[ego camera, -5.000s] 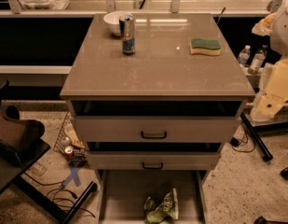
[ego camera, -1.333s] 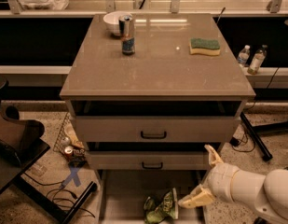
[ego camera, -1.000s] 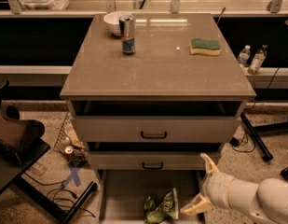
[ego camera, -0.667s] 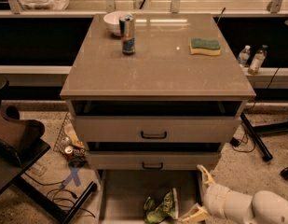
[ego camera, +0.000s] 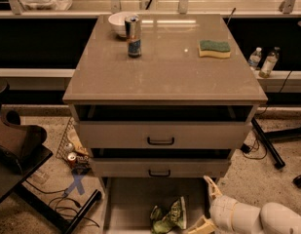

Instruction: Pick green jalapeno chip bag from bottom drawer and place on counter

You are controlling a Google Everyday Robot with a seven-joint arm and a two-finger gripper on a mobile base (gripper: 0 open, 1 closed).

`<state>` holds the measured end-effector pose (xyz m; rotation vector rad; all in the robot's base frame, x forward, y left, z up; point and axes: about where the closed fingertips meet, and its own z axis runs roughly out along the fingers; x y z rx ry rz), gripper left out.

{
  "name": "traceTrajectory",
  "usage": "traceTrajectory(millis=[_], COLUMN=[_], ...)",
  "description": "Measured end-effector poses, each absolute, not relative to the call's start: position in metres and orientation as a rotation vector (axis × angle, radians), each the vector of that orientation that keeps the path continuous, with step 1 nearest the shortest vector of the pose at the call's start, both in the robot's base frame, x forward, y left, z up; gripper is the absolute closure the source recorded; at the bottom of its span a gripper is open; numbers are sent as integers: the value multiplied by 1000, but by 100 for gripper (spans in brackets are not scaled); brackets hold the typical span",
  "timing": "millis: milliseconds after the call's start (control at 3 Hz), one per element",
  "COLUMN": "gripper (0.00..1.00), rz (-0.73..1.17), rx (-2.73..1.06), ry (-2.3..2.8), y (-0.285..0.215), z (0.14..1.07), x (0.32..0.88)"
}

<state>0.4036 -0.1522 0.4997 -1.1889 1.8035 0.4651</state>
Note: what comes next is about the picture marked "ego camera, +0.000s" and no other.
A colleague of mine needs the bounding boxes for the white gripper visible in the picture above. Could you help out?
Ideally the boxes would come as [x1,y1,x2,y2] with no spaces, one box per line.
[187,175,263,234]

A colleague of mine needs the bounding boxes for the green jalapeno chip bag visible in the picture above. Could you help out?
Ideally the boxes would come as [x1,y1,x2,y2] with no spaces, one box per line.
[150,196,187,234]

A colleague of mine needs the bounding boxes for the bottom open drawer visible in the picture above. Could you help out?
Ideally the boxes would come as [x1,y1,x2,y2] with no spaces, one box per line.
[103,177,209,234]

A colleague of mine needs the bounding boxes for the grey drawer cabinet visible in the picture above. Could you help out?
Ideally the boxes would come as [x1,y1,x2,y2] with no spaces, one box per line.
[63,15,266,233]

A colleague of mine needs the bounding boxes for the middle grey drawer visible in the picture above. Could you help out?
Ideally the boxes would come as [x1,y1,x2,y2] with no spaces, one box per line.
[90,158,230,177]

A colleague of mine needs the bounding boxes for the grey drawer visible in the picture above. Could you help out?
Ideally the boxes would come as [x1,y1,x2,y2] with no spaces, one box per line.
[90,158,230,177]
[74,121,251,149]

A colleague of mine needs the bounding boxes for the top grey drawer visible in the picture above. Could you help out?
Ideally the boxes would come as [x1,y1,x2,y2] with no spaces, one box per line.
[74,121,251,149]

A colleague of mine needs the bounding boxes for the black stand leg right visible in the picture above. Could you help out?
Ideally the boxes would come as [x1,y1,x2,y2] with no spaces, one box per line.
[251,118,301,170]

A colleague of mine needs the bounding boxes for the small black floor object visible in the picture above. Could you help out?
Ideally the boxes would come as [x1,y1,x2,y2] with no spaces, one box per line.
[293,175,301,188]

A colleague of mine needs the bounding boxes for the blue tape cross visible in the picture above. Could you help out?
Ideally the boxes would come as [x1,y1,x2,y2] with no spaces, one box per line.
[64,174,85,195]

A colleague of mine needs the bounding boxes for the red soda can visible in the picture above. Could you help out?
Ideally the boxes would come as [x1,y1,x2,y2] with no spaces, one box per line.
[67,152,77,168]

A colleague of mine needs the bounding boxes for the silver can in basket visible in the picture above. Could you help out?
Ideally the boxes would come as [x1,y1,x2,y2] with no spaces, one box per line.
[64,142,74,152]

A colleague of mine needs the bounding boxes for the clear water bottle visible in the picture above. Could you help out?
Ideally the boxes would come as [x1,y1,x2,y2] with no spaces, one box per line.
[247,47,262,70]

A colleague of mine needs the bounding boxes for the plastic bottle yellow liquid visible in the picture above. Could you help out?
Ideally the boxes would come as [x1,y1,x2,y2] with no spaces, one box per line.
[258,47,281,78]

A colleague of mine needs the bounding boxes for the green yellow sponge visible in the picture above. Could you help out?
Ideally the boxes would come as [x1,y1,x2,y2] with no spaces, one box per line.
[198,40,231,59]

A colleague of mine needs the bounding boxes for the silver blue energy drink can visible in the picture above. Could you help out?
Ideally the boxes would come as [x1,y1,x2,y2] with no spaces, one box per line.
[125,15,141,58]

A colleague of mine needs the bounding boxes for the white bowl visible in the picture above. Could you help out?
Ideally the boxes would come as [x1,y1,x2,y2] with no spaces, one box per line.
[108,12,134,38]

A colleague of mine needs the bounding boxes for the black cable bundle right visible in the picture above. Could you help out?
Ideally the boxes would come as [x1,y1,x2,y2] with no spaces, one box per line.
[240,136,269,161]

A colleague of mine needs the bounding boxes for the black cables on floor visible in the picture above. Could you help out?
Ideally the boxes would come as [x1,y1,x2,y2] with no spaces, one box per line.
[24,178,101,228]

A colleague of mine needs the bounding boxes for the wire basket on floor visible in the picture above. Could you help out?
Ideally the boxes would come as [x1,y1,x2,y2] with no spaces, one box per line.
[56,118,90,168]

